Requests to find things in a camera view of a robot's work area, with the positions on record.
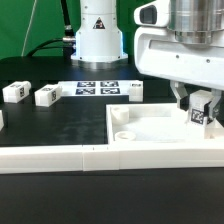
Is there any white cable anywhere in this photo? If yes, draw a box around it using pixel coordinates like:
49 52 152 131
21 0 38 58

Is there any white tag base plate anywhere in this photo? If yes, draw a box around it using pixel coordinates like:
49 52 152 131
59 80 138 96

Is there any white L-shaped obstacle fence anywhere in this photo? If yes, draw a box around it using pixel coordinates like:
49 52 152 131
0 142 224 174

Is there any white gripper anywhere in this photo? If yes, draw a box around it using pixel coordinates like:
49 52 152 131
134 0 224 110

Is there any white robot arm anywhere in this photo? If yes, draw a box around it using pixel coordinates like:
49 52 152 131
71 0 224 120

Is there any small white tagged block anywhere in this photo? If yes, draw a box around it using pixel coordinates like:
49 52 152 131
129 81 143 102

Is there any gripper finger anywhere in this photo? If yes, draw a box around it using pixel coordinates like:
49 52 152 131
208 90 222 123

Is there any white square tabletop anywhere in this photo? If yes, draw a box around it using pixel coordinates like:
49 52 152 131
106 103 224 145

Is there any black cable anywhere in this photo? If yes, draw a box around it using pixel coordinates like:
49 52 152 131
26 0 76 58

